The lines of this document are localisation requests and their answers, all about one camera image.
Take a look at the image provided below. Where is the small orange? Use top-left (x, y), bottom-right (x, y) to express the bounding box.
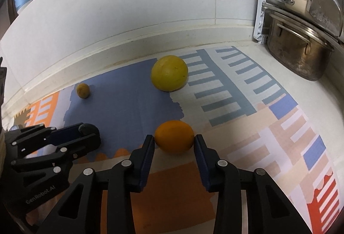
top-left (154, 121), bottom-right (194, 154)

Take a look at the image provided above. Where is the metal kitchen rack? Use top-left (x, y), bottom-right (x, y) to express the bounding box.
top-left (253, 0), bottom-right (343, 48)

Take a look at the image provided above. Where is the small brown kiwi fruit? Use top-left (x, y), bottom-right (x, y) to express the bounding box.
top-left (76, 83), bottom-right (90, 99)

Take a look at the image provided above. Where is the colourful patterned table mat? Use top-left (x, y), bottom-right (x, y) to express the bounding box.
top-left (14, 45), bottom-right (343, 233)

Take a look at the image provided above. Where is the yellow green round fruit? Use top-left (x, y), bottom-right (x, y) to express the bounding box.
top-left (150, 55), bottom-right (188, 92)

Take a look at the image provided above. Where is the stainless steel stock pot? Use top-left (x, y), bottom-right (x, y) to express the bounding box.
top-left (267, 12), bottom-right (334, 81)

